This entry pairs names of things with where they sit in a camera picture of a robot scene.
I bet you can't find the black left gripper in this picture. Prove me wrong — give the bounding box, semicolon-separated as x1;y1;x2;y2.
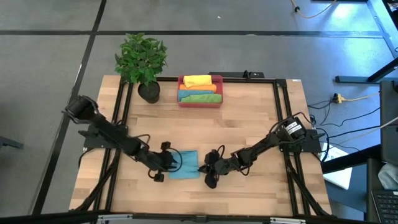
149;141;178;183

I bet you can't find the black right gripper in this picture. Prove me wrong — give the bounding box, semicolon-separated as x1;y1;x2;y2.
198;149;241;190

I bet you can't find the teal microfiber towel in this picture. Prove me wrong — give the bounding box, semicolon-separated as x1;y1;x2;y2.
169;150;201;180

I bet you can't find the green microfiber towel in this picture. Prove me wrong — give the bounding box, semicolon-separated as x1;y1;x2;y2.
180;93;223;104

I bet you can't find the blue microfiber towel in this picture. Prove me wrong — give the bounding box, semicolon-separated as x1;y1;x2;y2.
177;90;215;102

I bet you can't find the orange microfiber towel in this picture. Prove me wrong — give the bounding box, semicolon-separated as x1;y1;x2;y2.
179;83;218;93

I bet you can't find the yellow microfiber towel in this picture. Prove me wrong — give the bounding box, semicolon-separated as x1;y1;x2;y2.
183;74;213;88

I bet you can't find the pink plastic basket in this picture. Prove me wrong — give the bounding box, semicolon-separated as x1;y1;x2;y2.
177;74;224;109

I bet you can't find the black bar with clamp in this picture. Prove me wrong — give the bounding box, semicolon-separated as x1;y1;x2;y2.
208;70;265;79

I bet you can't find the green plant in black pot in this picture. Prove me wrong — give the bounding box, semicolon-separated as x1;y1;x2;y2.
114;32;169;105

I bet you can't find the black overhead crossbar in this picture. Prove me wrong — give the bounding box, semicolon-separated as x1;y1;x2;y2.
0;210;398;224

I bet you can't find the white sheet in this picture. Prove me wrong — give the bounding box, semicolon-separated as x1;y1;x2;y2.
322;142;354;190

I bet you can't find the black desk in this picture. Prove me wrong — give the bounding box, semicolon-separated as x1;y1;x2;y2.
322;144;398;223

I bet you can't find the dark grey furniture foot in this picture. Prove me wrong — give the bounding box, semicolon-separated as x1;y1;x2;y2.
0;136;24;150

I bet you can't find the black desk leg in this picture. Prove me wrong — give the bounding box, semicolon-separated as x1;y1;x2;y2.
335;57;398;84

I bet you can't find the black keyboard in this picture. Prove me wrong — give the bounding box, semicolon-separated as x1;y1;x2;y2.
370;190;398;223

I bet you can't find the dark grey monitor back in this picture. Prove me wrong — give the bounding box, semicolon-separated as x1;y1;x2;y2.
379;80;398;166

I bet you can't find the black camera cable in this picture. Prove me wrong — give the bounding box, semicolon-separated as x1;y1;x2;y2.
216;144;252;177
133;133;183;174

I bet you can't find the grey metal bracket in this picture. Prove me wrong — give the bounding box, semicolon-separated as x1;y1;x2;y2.
96;213;134;222
269;217;306;224

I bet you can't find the black aluminium table frame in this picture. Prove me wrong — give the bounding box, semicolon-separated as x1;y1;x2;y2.
70;76;333;218

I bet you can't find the yellow plug with cable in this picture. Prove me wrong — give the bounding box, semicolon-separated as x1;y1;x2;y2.
332;92;381;104

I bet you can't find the white cable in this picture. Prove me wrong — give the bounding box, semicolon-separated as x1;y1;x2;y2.
329;116;398;144

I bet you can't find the yellow floor cable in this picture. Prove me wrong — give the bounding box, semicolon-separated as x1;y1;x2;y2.
290;0;338;19

